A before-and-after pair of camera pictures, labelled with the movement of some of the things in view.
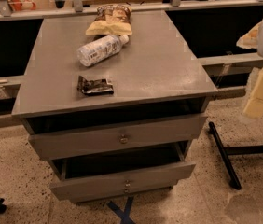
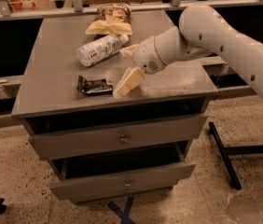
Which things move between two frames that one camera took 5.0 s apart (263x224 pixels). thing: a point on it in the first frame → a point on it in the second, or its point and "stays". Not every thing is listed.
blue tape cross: x=123 y=214 stays
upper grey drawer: x=112 y=138 stays
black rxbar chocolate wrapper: x=95 y=87 stays
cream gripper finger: x=250 y=40 → x=127 y=51
